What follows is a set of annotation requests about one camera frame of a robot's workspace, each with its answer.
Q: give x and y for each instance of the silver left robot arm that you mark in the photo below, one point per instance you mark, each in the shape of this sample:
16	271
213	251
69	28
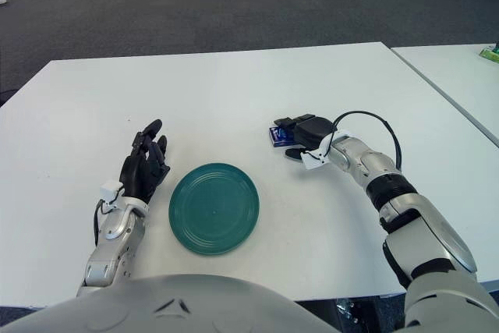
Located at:
113	239

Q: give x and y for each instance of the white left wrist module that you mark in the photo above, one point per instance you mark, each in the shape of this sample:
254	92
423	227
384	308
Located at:
111	189

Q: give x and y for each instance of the green package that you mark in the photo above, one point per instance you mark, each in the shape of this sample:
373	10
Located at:
490	53

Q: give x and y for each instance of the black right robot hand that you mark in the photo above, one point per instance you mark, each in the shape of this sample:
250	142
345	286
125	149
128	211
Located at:
312	130

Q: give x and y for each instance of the green round plate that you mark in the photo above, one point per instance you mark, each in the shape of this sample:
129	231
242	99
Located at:
214	210

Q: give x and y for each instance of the grey robot torso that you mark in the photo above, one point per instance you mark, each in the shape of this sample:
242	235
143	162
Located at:
163	309

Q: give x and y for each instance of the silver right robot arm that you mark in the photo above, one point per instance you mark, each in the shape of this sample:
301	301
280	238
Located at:
421	231

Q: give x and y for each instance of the blue gum box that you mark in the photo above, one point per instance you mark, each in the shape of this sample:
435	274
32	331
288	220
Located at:
280	138

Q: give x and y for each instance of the black stand foot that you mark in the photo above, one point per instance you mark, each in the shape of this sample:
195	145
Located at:
362	315

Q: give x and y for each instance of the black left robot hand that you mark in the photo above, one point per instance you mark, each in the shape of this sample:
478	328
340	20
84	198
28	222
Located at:
136	175

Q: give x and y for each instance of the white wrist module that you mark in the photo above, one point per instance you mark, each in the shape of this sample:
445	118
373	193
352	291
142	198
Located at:
313	160
111	189

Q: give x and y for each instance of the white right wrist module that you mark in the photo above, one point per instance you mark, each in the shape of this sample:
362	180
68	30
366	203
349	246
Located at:
313	160

